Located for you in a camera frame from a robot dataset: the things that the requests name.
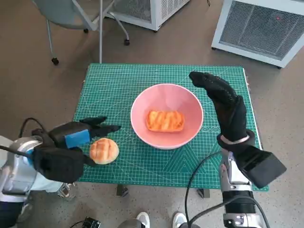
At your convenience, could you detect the white cabinet with louvred side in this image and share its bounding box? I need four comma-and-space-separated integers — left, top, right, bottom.
104, 0, 190, 31

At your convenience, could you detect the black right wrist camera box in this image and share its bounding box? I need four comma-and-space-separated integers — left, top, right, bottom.
239, 145, 287, 189

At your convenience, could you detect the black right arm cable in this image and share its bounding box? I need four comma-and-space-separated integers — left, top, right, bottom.
184, 152, 225, 228

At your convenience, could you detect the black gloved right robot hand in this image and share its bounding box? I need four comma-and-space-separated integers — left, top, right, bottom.
189, 71, 247, 145

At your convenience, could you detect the small black electronic box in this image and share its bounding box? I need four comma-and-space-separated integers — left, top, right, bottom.
68, 216, 100, 228

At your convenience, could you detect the white shoe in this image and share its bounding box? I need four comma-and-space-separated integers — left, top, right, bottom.
136, 211, 151, 228
172, 211, 188, 228

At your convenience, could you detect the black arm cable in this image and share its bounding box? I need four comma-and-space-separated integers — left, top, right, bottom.
19, 118, 47, 138
184, 152, 225, 228

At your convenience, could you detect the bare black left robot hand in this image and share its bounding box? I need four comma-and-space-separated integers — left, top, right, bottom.
48, 115, 122, 166

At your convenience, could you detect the green cutting mat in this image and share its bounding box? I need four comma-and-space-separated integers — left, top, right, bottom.
72, 63, 270, 192

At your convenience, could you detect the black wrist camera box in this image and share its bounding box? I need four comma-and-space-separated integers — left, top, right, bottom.
33, 147, 84, 183
239, 145, 287, 189

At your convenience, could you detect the grey office chair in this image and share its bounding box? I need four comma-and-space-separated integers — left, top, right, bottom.
30, 0, 131, 66

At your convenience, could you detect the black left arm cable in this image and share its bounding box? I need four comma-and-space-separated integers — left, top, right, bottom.
19, 118, 47, 138

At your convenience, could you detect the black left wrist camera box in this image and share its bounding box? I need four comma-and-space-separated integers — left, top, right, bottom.
33, 147, 84, 183

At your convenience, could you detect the pink bowl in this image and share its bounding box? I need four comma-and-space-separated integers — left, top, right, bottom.
130, 83, 204, 150

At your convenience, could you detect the white mesh cabinet red light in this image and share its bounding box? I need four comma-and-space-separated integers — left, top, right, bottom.
211, 0, 304, 69

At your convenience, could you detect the metal pole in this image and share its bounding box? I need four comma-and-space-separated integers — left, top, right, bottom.
98, 0, 103, 64

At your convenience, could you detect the orange rectangular twisted bread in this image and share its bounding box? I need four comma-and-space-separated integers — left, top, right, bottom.
145, 110, 185, 133

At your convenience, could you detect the round golden bread bun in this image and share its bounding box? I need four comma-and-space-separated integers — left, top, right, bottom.
89, 137, 119, 165

